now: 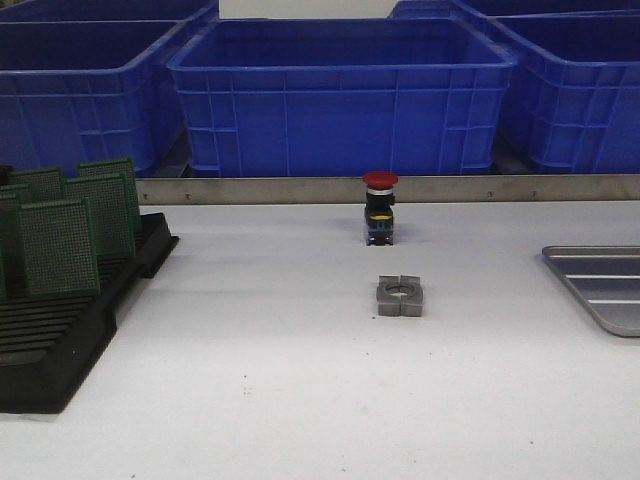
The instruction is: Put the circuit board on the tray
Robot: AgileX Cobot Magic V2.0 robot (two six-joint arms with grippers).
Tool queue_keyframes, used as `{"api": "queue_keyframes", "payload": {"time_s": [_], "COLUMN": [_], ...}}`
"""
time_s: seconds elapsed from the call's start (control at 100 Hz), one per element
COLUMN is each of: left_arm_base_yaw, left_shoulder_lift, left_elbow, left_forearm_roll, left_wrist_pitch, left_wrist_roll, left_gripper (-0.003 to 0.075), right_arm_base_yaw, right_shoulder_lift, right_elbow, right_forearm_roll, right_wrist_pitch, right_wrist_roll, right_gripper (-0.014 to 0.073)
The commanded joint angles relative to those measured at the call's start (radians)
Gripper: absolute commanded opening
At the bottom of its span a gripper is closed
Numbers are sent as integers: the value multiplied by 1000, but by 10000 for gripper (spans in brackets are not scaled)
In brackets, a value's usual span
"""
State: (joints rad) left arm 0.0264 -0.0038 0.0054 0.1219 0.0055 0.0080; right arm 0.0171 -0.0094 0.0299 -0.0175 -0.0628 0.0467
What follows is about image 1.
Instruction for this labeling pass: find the black slotted board rack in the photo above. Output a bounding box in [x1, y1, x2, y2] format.
[1, 213, 179, 414]

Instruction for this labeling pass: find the silver metal tray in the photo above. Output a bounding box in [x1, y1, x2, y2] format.
[542, 246, 639, 338]

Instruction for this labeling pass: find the centre blue plastic crate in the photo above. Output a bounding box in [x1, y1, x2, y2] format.
[168, 18, 515, 178]

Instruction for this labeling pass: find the far left green circuit board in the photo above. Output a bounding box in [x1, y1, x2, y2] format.
[1, 193, 24, 300]

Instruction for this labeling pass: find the far right blue crate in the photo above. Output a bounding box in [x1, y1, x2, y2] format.
[389, 0, 639, 19]

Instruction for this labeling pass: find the green perforated circuit board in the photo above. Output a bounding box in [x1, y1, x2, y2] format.
[17, 199, 100, 296]
[64, 173, 136, 258]

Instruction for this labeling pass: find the rear right green circuit board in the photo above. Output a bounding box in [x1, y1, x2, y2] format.
[77, 157, 142, 233]

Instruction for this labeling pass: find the left blue plastic crate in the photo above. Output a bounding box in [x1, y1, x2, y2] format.
[1, 21, 189, 176]

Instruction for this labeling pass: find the grey metal clamp block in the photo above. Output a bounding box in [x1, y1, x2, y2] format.
[376, 275, 424, 317]

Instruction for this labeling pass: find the blue plastic crate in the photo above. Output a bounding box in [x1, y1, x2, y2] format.
[168, 18, 515, 178]
[1, 21, 189, 176]
[492, 14, 640, 175]

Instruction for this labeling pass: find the far left blue crate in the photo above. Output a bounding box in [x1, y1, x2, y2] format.
[1, 0, 219, 22]

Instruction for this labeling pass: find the right blue plastic crate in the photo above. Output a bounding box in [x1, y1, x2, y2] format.
[492, 14, 640, 175]

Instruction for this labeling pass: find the red emergency stop button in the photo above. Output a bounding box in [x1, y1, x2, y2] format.
[363, 171, 399, 246]

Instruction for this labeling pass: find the rear left green circuit board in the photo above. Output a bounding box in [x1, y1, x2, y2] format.
[9, 167, 64, 202]

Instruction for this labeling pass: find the metal table edge rail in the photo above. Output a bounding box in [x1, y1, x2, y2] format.
[137, 174, 639, 206]

